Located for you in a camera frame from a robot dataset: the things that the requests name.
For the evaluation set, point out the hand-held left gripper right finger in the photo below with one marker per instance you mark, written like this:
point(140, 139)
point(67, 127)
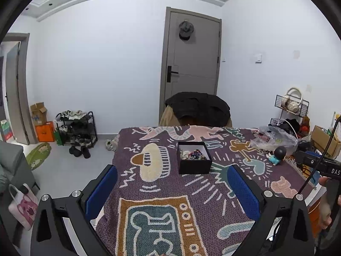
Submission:
point(243, 192)

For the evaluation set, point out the open cardboard box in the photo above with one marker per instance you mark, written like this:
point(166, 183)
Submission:
point(38, 113)

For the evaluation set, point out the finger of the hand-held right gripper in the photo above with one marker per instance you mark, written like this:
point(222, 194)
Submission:
point(309, 160)

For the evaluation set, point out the blue toy figure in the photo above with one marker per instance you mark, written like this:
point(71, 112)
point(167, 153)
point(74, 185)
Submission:
point(278, 154)

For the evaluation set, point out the grey door frame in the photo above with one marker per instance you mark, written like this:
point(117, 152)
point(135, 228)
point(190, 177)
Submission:
point(24, 90)

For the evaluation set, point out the pink tote bag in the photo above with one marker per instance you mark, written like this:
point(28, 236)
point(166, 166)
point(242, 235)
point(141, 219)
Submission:
point(24, 208)

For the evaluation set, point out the pile of shoes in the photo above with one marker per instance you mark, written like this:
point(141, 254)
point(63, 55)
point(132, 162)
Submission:
point(76, 128)

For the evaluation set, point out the green floor mat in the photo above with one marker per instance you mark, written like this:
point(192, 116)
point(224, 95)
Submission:
point(37, 156)

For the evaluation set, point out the clear plastic bag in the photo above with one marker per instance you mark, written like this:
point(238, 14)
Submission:
point(274, 141)

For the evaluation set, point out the person's right hand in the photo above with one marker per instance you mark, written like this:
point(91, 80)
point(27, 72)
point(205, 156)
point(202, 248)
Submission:
point(325, 210)

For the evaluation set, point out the white light switch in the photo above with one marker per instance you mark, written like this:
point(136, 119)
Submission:
point(258, 58)

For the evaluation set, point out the grey sofa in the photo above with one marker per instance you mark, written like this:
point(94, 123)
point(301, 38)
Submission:
point(13, 162)

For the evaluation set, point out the brown cardboard box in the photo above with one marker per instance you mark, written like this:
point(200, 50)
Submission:
point(321, 138)

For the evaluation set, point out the black door lock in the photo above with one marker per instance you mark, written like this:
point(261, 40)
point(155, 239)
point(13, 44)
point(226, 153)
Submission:
point(170, 73)

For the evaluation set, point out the tan chair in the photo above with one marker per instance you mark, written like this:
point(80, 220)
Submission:
point(165, 117)

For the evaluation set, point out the green paper bag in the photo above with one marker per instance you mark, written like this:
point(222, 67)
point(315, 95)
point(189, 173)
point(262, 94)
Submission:
point(58, 137)

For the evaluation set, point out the black shoe rack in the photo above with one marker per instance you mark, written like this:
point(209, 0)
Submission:
point(92, 130)

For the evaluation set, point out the black jewelry box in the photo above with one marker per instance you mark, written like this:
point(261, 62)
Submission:
point(195, 168)

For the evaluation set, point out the grey cap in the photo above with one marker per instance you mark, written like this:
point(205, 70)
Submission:
point(186, 30)

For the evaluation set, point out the pile of jewelry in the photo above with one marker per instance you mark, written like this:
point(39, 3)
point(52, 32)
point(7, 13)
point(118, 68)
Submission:
point(197, 154)

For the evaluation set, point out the black jacket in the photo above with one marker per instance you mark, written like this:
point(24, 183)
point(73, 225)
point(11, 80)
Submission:
point(198, 105)

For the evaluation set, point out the grey door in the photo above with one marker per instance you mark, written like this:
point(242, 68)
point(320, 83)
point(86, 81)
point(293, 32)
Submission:
point(194, 66)

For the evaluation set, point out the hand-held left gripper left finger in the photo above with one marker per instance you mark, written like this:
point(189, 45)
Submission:
point(100, 192)

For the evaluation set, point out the black shoe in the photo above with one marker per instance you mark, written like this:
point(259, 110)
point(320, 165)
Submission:
point(86, 152)
point(75, 150)

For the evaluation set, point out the white sneaker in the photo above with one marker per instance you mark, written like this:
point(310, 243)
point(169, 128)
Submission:
point(109, 145)

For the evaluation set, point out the orange box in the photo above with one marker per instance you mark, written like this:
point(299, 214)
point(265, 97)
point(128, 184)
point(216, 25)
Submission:
point(45, 132)

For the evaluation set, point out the black eyeglasses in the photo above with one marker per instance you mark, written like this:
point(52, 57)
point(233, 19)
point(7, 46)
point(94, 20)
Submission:
point(258, 132)

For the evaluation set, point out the printed purple blanket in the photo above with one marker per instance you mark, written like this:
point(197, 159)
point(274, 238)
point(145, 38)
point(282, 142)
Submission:
point(173, 186)

